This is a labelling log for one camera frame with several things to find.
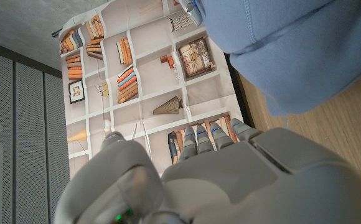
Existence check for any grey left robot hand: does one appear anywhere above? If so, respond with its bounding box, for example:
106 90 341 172
52 118 361 224

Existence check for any printed bookshelf backdrop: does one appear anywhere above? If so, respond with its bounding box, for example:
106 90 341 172
57 0 253 178

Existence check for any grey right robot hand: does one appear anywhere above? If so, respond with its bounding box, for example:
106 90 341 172
180 0 204 26

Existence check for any blue hoodie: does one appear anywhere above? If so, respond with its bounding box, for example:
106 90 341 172
195 0 361 118

